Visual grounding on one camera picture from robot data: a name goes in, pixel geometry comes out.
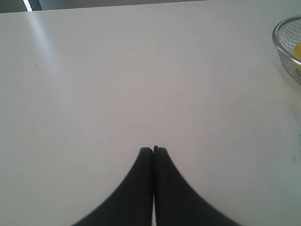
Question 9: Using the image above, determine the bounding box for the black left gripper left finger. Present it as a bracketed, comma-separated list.
[75, 147, 153, 226]

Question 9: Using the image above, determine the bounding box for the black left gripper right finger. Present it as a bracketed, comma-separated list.
[153, 146, 238, 226]

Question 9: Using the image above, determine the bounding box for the oval wire mesh basket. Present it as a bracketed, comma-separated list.
[272, 15, 301, 84]

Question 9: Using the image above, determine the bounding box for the yellow lemon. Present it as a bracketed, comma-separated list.
[293, 43, 301, 60]

